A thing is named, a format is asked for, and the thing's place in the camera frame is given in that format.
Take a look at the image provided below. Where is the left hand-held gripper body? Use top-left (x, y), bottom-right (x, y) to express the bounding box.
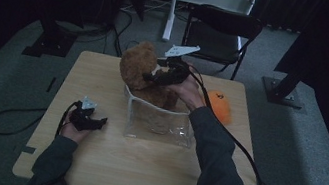
top-left (67, 94), bottom-right (103, 135)

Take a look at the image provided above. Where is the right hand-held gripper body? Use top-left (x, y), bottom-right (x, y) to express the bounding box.
top-left (157, 39), bottom-right (202, 90)

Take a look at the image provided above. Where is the brown teddy bear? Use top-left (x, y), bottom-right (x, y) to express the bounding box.
top-left (112, 36), bottom-right (192, 113)

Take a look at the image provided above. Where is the clear bag with white trim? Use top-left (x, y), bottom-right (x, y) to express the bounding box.
top-left (116, 83), bottom-right (203, 150)

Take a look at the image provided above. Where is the person's left hand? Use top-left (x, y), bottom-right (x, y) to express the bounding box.
top-left (57, 111), bottom-right (95, 147)

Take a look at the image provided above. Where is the person's right hand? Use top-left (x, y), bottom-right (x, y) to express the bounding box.
top-left (163, 70), bottom-right (212, 114)

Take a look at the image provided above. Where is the black folding chair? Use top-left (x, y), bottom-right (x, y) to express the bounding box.
top-left (176, 0), bottom-right (267, 85)

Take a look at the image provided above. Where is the orange plush toy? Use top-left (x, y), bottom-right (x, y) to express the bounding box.
top-left (200, 88), bottom-right (238, 127)

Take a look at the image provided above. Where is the black stand base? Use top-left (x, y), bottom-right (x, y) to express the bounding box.
top-left (258, 55), bottom-right (312, 111)
top-left (21, 14), bottom-right (81, 64)

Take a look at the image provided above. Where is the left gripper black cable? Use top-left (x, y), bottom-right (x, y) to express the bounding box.
top-left (54, 98), bottom-right (82, 141)

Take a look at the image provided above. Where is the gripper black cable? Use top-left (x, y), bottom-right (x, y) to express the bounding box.
top-left (54, 98), bottom-right (82, 141)
top-left (168, 69), bottom-right (329, 185)

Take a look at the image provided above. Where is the black cable bundle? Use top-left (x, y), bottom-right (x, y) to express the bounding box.
top-left (103, 5), bottom-right (138, 59)

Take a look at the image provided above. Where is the black floor cable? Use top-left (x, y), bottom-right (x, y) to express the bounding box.
top-left (0, 100), bottom-right (49, 143)

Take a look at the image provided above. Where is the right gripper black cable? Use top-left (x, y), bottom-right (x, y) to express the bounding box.
top-left (168, 69), bottom-right (329, 185)

